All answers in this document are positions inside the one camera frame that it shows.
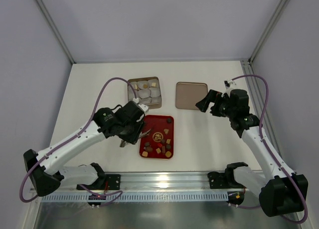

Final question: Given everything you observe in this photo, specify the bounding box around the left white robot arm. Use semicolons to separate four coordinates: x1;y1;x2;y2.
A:
23;101;149;197

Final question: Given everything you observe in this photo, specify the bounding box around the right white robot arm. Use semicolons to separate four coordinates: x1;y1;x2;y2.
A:
195;89;308;217

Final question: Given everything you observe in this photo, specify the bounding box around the gold tin lid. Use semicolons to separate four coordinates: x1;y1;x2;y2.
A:
175;82;208;111

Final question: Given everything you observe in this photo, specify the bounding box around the gold tin box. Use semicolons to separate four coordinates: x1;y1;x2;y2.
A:
127;77;162;109

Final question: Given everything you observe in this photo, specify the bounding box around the red rectangular tray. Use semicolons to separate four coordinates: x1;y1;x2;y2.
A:
139;115;174;160

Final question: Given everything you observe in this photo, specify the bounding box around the aluminium right side rail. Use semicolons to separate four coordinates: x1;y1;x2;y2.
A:
240;60;281;155

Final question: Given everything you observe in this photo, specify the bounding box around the aluminium rail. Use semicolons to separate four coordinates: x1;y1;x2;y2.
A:
240;60;281;155
30;171;299;190

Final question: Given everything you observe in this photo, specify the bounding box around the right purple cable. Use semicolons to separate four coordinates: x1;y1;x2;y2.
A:
228;74;309;225

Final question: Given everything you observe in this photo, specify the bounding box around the purple cable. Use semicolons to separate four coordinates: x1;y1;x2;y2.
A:
18;77;140;207
228;74;309;225

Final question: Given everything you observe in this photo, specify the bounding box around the aluminium front rail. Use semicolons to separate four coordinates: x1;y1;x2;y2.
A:
30;171;299;190

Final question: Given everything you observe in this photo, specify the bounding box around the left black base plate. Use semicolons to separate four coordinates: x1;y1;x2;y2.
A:
83;174;121;191

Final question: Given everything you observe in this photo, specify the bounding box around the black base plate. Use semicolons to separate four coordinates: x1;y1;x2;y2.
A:
207;171;244;189
83;174;121;191

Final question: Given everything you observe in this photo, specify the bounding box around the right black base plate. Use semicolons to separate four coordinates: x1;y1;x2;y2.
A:
207;171;244;189

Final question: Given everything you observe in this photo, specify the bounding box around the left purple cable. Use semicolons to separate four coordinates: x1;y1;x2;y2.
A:
18;77;140;207

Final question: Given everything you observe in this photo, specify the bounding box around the slotted cable duct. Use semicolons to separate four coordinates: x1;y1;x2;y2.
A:
42;191;228;203

